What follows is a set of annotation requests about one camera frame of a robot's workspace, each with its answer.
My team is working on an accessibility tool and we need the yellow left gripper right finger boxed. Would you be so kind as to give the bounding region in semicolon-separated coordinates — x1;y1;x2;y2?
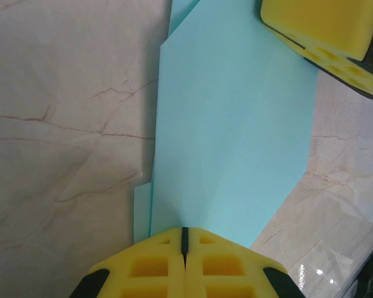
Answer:
185;227;302;298

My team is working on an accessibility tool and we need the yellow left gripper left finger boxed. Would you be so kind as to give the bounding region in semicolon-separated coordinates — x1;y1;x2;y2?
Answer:
70;227;185;298

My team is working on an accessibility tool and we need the teal cloth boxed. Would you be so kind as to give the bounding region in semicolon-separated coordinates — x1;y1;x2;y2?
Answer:
133;0;320;252

